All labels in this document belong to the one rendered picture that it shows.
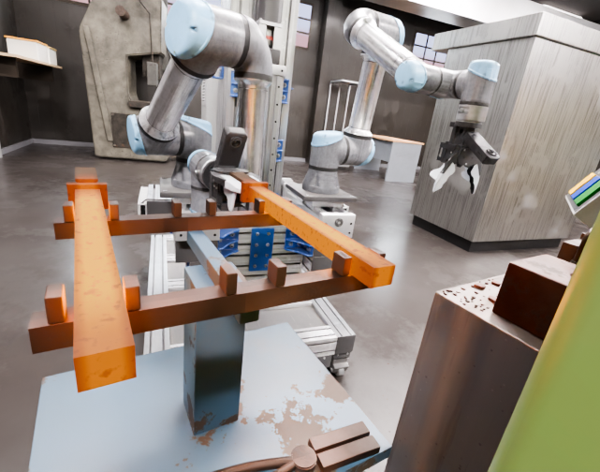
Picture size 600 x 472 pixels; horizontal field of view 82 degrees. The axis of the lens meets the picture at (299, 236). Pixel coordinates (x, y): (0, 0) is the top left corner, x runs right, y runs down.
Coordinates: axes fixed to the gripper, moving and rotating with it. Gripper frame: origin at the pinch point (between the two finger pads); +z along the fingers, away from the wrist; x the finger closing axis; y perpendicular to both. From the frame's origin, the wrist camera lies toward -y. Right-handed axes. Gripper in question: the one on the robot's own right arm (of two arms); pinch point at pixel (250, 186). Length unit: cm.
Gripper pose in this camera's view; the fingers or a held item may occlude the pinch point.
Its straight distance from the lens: 62.2
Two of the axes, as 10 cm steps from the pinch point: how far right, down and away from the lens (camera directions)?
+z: 4.8, 3.5, -8.0
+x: -8.7, 0.7, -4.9
